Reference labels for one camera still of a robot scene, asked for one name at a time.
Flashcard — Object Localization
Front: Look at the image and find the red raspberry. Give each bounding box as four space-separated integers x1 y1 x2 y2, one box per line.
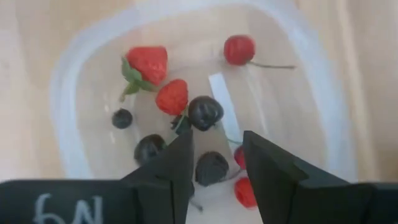
234 177 258 208

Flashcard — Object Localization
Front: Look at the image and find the large strawberry with green leaves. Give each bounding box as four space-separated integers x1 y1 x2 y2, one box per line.
119 45 169 102

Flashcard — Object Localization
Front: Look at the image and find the clear plastic tupperware container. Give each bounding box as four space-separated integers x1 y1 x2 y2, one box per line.
49 0 358 224

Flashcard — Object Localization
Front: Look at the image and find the small red strawberry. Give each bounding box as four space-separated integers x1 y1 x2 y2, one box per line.
154 78 192 135

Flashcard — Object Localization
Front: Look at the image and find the black cherry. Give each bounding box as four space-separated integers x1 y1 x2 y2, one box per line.
187 95 224 132

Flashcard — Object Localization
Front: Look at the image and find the dark red cherry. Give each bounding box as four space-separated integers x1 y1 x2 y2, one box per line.
233 145 247 170

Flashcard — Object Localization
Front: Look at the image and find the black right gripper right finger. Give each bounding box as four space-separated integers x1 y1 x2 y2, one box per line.
243 130 374 224

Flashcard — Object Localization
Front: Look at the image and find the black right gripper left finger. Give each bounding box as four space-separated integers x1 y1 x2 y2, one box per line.
121 129 195 224

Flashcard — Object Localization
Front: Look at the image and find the blackberry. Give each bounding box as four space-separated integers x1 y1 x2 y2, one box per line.
195 151 230 187
134 133 167 167

